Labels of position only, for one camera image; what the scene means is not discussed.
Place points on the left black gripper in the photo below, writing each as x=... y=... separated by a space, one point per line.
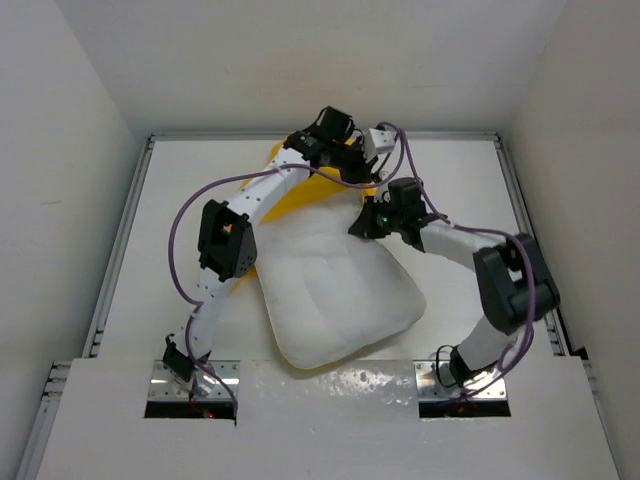
x=363 y=171

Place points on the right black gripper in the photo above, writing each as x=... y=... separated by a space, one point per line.
x=364 y=226

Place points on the yellow pillowcase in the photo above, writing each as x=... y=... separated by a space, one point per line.
x=312 y=190

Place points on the white pillow yellow edge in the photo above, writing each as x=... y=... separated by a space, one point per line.
x=329 y=294

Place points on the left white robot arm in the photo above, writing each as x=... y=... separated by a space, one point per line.
x=226 y=242

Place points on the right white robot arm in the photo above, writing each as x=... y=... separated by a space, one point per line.
x=515 y=286

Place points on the white front cover board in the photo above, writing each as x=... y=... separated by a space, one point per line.
x=361 y=422

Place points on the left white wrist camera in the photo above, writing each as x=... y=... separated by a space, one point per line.
x=378 y=142

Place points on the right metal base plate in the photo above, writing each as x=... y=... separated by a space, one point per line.
x=435 y=383

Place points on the metal base plate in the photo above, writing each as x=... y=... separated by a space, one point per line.
x=435 y=383
x=165 y=386

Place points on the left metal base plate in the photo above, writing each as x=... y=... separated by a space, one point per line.
x=165 y=386

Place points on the aluminium table frame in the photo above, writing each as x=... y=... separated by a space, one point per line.
x=138 y=306

